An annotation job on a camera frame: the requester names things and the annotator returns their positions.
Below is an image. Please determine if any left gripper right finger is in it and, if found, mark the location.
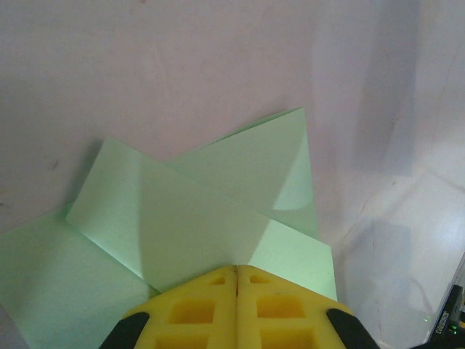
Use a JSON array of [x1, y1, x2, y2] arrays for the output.
[[235, 264, 379, 349]]

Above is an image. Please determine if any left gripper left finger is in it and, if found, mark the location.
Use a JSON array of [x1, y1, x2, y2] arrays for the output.
[[98, 264, 238, 349]]

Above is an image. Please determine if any light green paper sheet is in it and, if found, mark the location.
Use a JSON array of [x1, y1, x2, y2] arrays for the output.
[[0, 107, 337, 349]]

